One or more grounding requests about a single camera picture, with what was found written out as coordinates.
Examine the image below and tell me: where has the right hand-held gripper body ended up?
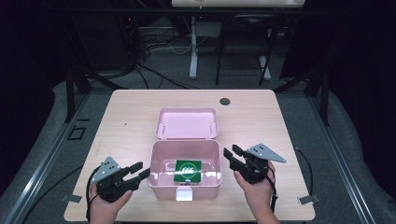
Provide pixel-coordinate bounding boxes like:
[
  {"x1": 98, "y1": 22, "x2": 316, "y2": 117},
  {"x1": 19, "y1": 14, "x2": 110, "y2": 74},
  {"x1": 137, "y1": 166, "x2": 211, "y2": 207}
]
[{"x1": 237, "y1": 143, "x2": 287, "y2": 185}]

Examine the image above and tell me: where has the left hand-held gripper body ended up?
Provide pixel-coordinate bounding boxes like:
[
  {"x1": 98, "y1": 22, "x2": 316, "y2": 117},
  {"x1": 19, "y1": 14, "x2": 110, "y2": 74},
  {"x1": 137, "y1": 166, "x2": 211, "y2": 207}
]
[{"x1": 92, "y1": 156, "x2": 142, "y2": 203}]

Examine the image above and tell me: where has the green card packet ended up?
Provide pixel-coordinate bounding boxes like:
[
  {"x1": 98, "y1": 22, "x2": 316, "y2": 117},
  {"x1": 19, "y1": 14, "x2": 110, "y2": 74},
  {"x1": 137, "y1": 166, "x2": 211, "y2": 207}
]
[{"x1": 173, "y1": 159, "x2": 204, "y2": 185}]

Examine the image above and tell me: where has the pink storage box with lid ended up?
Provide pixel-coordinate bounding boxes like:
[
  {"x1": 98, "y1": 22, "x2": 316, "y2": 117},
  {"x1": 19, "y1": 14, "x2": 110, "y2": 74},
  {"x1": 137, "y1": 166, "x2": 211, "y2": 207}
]
[{"x1": 147, "y1": 106, "x2": 223, "y2": 202}]

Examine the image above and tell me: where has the person's left hand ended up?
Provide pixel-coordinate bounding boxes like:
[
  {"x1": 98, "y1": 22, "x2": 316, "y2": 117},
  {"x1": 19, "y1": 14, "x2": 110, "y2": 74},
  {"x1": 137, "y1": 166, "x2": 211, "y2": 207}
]
[{"x1": 89, "y1": 184, "x2": 134, "y2": 217}]

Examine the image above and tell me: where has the person's right hand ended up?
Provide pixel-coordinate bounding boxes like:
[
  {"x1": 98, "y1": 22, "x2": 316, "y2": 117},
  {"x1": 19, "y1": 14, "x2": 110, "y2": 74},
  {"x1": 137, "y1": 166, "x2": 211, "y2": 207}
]
[{"x1": 233, "y1": 161, "x2": 276, "y2": 213}]

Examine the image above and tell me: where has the black chair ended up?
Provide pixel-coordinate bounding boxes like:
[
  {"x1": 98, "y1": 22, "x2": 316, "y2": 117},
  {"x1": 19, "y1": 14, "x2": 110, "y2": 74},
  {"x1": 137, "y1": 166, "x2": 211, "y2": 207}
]
[{"x1": 215, "y1": 12, "x2": 282, "y2": 87}]

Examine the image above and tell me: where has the white desk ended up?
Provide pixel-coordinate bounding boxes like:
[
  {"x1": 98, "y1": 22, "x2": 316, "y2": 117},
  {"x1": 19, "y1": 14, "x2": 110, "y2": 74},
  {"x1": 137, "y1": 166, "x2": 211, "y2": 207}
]
[{"x1": 171, "y1": 0, "x2": 306, "y2": 80}]

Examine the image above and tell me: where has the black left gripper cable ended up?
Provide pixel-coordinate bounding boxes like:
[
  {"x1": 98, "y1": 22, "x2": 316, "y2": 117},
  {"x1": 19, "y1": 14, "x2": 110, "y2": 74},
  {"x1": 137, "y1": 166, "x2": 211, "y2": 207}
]
[{"x1": 85, "y1": 164, "x2": 106, "y2": 222}]

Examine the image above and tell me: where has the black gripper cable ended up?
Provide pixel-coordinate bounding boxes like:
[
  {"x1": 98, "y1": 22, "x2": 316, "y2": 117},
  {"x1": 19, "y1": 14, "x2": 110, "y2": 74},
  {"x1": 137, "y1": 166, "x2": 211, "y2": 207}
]
[
  {"x1": 85, "y1": 164, "x2": 106, "y2": 222},
  {"x1": 265, "y1": 163, "x2": 279, "y2": 213}
]

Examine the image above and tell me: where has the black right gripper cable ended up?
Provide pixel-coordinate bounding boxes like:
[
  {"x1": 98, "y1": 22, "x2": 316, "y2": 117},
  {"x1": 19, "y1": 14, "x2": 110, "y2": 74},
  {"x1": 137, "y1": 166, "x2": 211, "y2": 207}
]
[{"x1": 265, "y1": 163, "x2": 279, "y2": 213}]

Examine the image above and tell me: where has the grey metal table bracket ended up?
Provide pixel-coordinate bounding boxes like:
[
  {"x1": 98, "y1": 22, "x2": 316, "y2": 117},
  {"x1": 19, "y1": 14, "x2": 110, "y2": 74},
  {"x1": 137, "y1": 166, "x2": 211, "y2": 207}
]
[
  {"x1": 297, "y1": 193, "x2": 320, "y2": 205},
  {"x1": 60, "y1": 193, "x2": 83, "y2": 204}
]

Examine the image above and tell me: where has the black cable at table edge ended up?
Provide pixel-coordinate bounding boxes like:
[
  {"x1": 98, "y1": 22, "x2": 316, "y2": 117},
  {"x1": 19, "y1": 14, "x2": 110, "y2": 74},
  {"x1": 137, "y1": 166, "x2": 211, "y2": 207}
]
[{"x1": 293, "y1": 145, "x2": 315, "y2": 198}]

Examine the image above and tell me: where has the black cable on floor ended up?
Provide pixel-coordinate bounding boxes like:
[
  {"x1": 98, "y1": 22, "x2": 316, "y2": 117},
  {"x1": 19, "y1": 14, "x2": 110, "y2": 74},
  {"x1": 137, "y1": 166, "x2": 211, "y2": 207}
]
[{"x1": 21, "y1": 165, "x2": 84, "y2": 224}]

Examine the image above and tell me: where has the aluminium floor rail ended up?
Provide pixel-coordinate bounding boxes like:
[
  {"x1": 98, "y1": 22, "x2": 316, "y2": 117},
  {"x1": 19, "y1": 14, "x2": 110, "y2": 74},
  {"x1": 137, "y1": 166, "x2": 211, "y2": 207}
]
[
  {"x1": 306, "y1": 92, "x2": 378, "y2": 224},
  {"x1": 2, "y1": 92, "x2": 92, "y2": 224}
]

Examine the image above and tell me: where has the black metal frame stand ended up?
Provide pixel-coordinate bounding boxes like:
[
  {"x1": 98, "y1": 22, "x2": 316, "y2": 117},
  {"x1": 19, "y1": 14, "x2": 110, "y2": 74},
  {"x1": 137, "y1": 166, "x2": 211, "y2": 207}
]
[
  {"x1": 63, "y1": 65, "x2": 129, "y2": 124},
  {"x1": 273, "y1": 65, "x2": 332, "y2": 127}
]

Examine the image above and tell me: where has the bundle of floor cables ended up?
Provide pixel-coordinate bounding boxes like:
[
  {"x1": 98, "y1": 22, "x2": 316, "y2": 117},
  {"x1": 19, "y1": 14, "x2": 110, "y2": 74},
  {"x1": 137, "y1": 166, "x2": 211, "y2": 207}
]
[{"x1": 118, "y1": 17, "x2": 201, "y2": 91}]

